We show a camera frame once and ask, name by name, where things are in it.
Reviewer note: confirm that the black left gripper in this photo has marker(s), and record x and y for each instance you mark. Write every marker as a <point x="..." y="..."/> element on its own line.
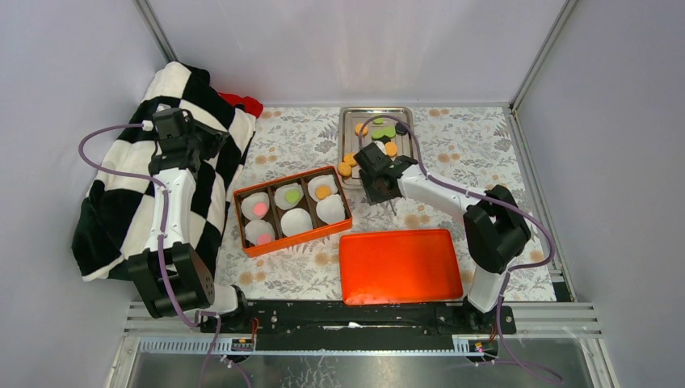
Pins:
<point x="215" y="137"/>

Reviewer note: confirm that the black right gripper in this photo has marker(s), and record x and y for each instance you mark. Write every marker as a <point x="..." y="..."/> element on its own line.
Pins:
<point x="373" y="196"/>

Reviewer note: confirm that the orange cookie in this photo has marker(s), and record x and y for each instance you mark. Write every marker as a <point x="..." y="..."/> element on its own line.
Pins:
<point x="322" y="191"/>
<point x="391" y="149"/>
<point x="361" y="129"/>
<point x="349" y="159"/>

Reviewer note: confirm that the stainless steel tray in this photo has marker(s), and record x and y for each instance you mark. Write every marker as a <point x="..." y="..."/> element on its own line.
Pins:
<point x="349" y="143"/>

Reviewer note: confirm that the pink cookie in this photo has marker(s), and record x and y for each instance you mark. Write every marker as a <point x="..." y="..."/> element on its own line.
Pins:
<point x="264" y="239"/>
<point x="260" y="209"/>

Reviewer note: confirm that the orange cookie tin box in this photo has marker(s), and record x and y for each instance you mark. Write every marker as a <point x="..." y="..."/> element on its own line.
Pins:
<point x="320" y="229"/>

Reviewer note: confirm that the steel tongs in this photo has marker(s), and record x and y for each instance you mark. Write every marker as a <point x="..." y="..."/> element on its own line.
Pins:
<point x="392" y="208"/>

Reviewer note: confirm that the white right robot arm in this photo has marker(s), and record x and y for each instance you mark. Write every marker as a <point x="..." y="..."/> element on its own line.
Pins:
<point x="495" y="228"/>

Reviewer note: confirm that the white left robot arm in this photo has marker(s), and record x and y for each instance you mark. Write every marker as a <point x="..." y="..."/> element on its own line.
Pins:
<point x="169" y="274"/>

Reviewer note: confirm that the black cookie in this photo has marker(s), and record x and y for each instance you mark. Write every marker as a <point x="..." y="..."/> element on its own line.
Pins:
<point x="402" y="128"/>

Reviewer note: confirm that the white paper cup liner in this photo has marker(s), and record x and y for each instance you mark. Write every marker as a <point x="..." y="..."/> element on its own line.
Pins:
<point x="256" y="227"/>
<point x="329" y="180"/>
<point x="279" y="200"/>
<point x="249" y="201"/>
<point x="331" y="210"/>
<point x="295" y="221"/>

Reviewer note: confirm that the red cloth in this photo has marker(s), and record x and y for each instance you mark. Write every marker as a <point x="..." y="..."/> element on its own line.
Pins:
<point x="248" y="104"/>

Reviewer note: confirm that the orange tin lid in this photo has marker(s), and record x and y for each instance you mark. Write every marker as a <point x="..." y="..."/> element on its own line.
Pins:
<point x="399" y="266"/>

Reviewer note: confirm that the black white checkered blanket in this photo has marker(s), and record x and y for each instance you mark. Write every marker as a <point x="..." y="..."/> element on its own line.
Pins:
<point x="116" y="214"/>

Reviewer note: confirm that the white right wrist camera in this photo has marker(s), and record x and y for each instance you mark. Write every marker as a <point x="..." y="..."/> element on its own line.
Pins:
<point x="381" y="146"/>

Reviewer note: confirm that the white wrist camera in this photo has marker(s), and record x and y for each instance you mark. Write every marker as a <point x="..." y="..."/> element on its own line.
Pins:
<point x="148" y="124"/>
<point x="381" y="146"/>

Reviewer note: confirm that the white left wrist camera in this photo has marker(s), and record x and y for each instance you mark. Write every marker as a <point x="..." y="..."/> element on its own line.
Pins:
<point x="148" y="124"/>

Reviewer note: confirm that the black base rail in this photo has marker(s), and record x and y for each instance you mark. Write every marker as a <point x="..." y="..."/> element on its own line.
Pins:
<point x="280" y="325"/>

